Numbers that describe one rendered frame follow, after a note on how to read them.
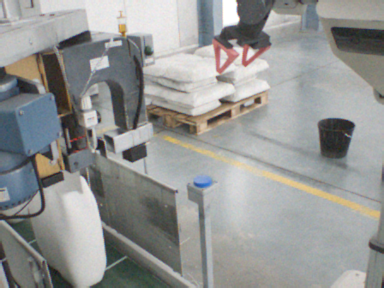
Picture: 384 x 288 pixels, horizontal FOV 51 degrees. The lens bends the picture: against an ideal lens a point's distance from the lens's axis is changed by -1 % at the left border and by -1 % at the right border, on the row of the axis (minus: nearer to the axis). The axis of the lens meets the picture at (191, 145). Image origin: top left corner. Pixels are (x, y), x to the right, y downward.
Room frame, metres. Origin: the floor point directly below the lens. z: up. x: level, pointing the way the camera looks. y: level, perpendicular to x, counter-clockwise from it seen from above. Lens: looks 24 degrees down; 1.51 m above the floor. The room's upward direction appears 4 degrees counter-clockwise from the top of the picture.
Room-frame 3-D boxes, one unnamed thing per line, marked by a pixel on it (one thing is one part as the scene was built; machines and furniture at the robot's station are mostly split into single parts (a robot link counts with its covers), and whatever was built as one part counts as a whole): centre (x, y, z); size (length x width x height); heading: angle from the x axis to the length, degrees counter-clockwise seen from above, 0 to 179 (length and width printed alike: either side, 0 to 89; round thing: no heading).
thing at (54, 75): (1.07, 0.39, 1.26); 0.22 x 0.05 x 0.16; 43
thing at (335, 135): (3.04, -1.18, 0.13); 0.30 x 0.30 x 0.26
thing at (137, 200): (1.72, 0.43, 0.54); 1.05 x 0.02 x 0.41; 43
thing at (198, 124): (4.32, -0.20, 0.07); 1.20 x 0.82 x 0.14; 135
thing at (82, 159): (1.03, 0.32, 1.04); 0.08 x 0.06 x 0.05; 133
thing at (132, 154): (1.18, 0.17, 0.98); 0.09 x 0.05 x 0.05; 133
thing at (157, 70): (4.24, 0.15, 0.56); 0.66 x 0.43 x 0.15; 130
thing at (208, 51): (4.56, -0.42, 0.56); 0.67 x 0.43 x 0.15; 43
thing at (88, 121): (1.00, 0.26, 1.14); 0.05 x 0.04 x 0.16; 133
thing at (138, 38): (1.22, 0.13, 1.29); 0.08 x 0.05 x 0.09; 43
